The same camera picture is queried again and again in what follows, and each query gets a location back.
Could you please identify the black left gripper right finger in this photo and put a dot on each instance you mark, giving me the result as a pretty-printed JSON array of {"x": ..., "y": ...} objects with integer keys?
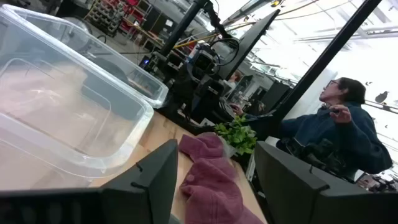
[{"x": 298, "y": 199}]

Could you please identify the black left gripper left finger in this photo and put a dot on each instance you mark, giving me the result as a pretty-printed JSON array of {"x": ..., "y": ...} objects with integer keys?
[{"x": 140, "y": 193}]

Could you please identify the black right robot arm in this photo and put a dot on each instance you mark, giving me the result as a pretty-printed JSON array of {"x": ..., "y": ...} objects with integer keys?
[{"x": 183, "y": 28}]

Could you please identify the person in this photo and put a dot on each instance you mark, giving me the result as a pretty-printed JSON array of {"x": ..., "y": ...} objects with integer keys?
[
  {"x": 236, "y": 81},
  {"x": 342, "y": 137}
]

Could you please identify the green artificial plant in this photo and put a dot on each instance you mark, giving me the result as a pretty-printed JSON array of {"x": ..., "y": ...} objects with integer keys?
[{"x": 237, "y": 137}]

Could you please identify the black monitor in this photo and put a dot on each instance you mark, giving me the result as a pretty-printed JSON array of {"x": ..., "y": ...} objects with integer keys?
[{"x": 248, "y": 43}]

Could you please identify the clear plastic bin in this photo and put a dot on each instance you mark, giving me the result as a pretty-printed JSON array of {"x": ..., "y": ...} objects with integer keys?
[
  {"x": 124, "y": 68},
  {"x": 62, "y": 124}
]

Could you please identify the red storage rack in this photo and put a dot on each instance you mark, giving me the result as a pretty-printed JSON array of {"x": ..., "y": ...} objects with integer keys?
[{"x": 109, "y": 14}]

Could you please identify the black pole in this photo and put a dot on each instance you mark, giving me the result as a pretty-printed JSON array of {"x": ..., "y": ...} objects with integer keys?
[{"x": 326, "y": 56}]

